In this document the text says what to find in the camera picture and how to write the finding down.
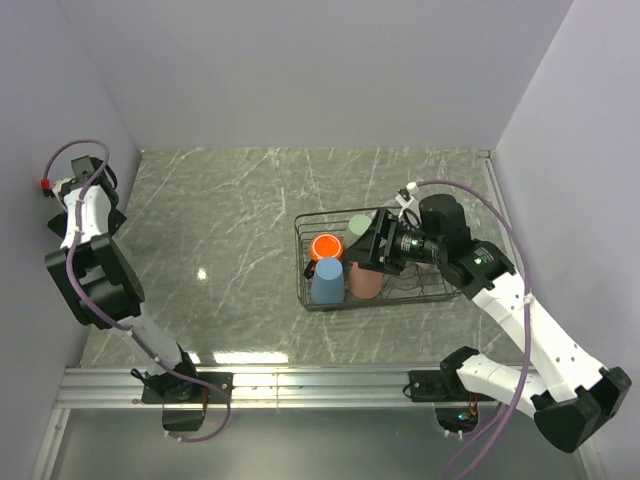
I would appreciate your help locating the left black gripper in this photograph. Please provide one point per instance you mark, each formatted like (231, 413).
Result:
(58, 223)

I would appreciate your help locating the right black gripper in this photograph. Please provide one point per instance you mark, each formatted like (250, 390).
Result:
(386, 224)

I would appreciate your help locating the salmon plastic cup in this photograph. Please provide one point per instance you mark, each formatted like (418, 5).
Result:
(364, 284)

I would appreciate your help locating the pale green plastic cup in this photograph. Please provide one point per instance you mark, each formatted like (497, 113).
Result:
(356, 227)

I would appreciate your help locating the black wire dish rack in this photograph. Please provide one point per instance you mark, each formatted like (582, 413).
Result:
(415, 285)

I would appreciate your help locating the blue plastic cup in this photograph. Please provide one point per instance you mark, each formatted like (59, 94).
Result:
(328, 285)

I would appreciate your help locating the orange mug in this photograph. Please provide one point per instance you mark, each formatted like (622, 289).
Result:
(324, 245)

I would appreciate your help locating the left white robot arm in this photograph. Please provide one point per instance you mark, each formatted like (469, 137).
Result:
(89, 266)

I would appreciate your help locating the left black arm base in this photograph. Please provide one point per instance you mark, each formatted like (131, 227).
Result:
(185, 403)

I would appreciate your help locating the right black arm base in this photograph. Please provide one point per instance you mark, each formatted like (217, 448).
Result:
(455, 409)

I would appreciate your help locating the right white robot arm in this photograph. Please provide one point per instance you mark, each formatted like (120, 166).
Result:
(568, 393)

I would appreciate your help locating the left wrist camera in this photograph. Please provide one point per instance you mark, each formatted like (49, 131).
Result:
(51, 189)

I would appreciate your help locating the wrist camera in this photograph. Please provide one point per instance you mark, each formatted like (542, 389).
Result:
(409, 205)
(51, 189)

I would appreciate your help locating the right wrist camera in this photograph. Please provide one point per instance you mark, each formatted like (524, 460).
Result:
(409, 205)

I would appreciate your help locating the aluminium mounting rail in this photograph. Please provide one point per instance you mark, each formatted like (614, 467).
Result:
(252, 387)

